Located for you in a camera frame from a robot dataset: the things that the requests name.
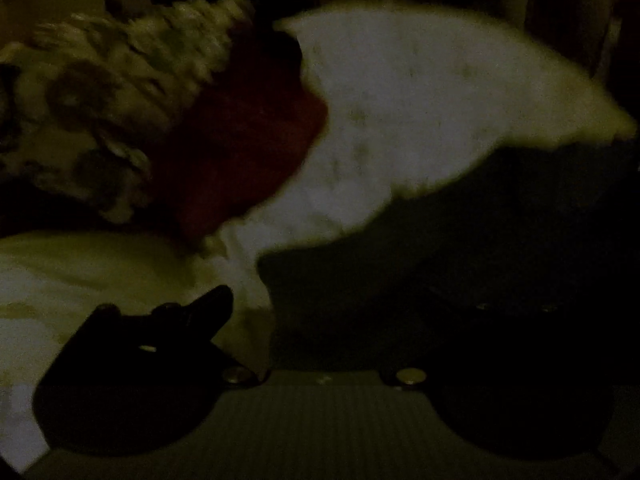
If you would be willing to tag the dark red cloth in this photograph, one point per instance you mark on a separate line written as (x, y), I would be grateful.
(240, 150)

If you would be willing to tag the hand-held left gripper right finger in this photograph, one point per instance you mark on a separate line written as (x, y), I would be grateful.
(515, 325)

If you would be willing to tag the dark garment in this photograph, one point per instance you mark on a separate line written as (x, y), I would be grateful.
(475, 240)

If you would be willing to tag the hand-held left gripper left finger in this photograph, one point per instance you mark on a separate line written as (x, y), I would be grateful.
(200, 312)

